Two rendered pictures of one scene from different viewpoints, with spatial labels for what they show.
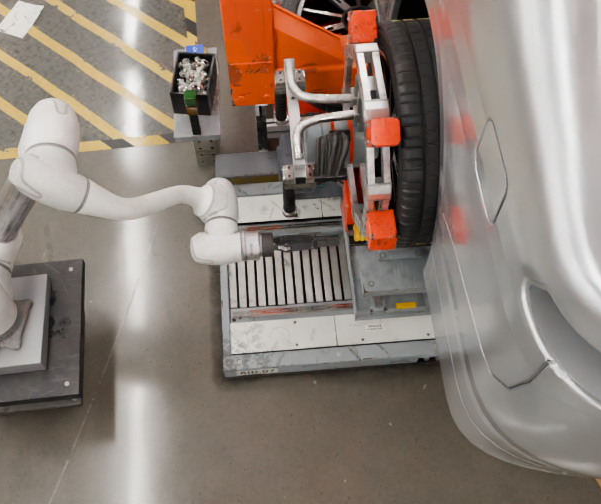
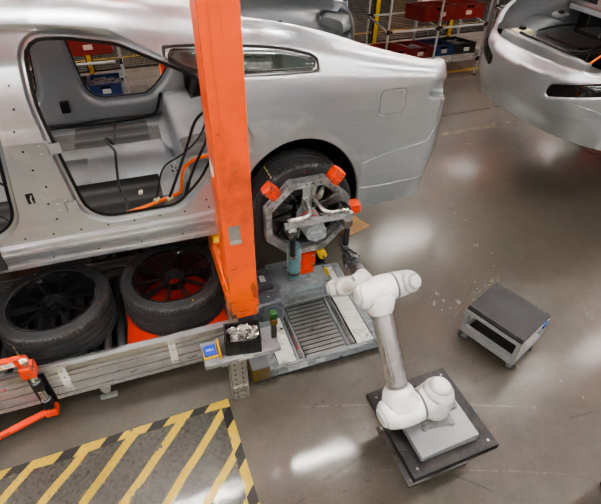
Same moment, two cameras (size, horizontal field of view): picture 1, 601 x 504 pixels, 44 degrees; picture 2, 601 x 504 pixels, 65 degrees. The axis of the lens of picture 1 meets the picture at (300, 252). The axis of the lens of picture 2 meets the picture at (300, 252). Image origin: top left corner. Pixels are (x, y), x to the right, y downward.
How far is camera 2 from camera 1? 2.91 m
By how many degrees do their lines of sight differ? 62
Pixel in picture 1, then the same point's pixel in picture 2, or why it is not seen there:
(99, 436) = not seen: hidden behind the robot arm
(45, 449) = not seen: hidden behind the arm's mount
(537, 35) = (375, 60)
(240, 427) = (403, 334)
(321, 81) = not seen: hidden behind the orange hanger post
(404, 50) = (299, 163)
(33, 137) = (391, 282)
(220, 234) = (362, 274)
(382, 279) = (320, 274)
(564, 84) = (391, 57)
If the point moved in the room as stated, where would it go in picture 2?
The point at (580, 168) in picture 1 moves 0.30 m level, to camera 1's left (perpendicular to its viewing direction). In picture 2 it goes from (413, 60) to (438, 79)
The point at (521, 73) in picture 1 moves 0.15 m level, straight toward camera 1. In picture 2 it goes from (384, 68) to (411, 70)
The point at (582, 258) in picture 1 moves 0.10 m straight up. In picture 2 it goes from (435, 66) to (438, 48)
